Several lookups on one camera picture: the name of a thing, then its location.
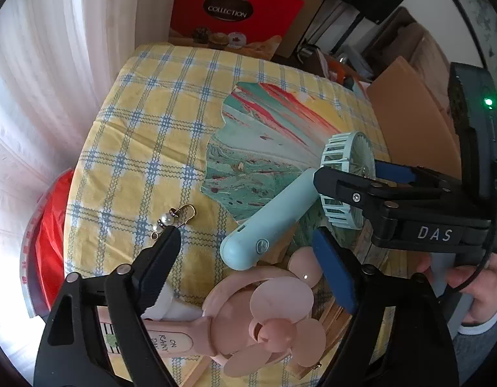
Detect white curtain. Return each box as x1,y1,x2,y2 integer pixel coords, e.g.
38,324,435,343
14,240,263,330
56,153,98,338
0,0,182,372

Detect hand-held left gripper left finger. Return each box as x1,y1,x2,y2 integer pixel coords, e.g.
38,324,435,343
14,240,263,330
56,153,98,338
33,227,182,387

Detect yellow checked tablecloth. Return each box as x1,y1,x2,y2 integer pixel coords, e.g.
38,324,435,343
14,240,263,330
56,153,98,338
65,42,394,387

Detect light wooden strip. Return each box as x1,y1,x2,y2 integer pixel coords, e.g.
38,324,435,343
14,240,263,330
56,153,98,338
178,357,211,387

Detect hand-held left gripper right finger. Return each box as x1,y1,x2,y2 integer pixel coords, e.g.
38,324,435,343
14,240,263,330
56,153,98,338
312,228,461,387

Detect stacked cardboard boxes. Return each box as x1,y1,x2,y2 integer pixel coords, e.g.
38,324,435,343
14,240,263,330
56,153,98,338
361,6,452,101

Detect brown cardboard sheet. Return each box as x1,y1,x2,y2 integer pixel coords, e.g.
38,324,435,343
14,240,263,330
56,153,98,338
367,56,462,180

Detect white rounded object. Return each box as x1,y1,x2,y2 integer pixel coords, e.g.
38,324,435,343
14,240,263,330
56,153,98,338
147,293,204,322

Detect red gift box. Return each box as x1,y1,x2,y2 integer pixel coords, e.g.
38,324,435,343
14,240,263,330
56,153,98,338
170,0,305,51

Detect pearl brooch pin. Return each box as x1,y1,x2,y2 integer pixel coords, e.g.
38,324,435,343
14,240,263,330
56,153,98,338
149,205,196,239

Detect light blue handheld fan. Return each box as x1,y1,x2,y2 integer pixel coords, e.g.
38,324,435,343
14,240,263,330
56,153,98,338
220,131,379,271

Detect person's right forearm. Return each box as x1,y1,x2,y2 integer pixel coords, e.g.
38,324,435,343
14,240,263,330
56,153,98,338
452,310,497,387

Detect person's right hand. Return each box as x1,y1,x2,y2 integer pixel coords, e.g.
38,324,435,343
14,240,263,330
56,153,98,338
415,250,497,329

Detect brown cardboard box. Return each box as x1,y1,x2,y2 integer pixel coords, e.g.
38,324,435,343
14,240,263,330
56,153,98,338
268,0,326,59

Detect orange packet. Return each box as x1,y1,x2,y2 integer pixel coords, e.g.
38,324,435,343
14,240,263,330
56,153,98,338
328,57,351,86

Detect red plastic bag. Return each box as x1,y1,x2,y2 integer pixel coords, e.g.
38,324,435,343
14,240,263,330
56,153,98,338
33,169,77,311

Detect painted paper hand fan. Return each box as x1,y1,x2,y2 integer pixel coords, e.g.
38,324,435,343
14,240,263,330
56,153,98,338
200,81,388,380

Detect pink flower handheld fan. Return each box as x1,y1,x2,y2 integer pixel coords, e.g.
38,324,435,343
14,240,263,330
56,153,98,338
144,248,327,377

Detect round clear bin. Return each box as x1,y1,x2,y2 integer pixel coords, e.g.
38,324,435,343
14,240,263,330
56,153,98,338
19,169,45,321

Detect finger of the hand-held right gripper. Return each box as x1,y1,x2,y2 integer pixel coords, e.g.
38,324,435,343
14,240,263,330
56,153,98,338
313,167,449,219
374,160,463,191

